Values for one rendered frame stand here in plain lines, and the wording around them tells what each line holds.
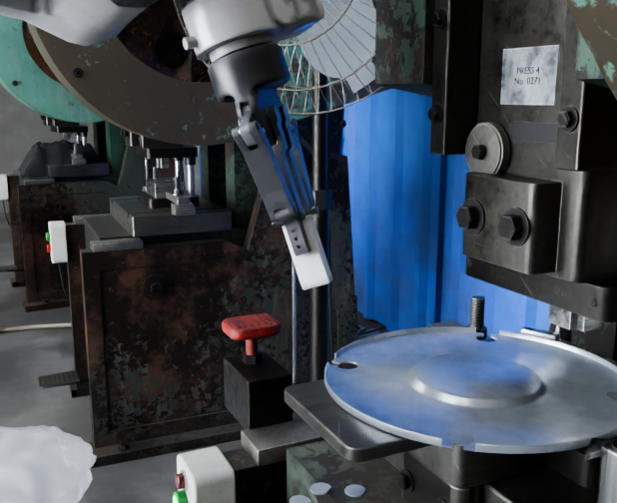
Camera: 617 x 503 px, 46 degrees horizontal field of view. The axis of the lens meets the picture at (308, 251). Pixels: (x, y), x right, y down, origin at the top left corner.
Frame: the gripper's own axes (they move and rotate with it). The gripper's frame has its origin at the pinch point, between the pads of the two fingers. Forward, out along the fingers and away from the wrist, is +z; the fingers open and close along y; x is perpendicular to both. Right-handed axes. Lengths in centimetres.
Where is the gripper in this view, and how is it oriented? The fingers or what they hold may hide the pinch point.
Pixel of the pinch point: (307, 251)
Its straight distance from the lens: 72.3
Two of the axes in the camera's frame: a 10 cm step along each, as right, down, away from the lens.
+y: -2.8, 2.0, -9.4
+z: 3.1, 9.5, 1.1
